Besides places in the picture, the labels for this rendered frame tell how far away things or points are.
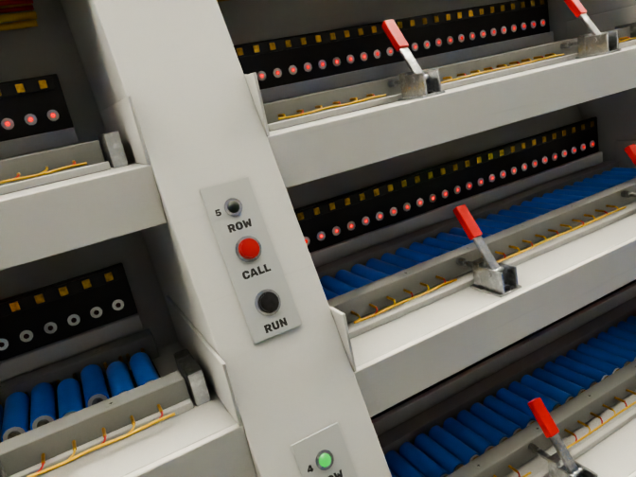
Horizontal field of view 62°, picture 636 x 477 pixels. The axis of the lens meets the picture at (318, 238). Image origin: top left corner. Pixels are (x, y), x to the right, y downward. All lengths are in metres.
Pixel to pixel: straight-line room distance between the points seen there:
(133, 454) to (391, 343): 0.22
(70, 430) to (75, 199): 0.16
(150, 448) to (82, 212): 0.17
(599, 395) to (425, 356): 0.27
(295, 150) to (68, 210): 0.18
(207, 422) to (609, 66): 0.57
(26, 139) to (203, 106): 0.22
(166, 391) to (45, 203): 0.16
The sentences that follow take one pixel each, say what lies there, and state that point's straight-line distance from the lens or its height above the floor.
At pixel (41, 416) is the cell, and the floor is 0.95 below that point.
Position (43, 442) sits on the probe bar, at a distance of 0.44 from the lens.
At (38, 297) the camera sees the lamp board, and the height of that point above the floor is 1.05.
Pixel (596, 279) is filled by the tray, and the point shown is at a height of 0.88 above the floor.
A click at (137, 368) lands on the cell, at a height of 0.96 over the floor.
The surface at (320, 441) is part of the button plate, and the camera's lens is 0.42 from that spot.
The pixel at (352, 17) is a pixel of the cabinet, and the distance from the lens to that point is 0.79.
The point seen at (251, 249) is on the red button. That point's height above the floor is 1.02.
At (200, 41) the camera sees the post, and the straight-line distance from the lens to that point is 0.46.
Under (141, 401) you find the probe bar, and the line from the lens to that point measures 0.44.
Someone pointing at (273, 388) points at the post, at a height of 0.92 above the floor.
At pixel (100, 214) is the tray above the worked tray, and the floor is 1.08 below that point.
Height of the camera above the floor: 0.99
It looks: 3 degrees up
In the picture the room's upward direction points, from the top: 20 degrees counter-clockwise
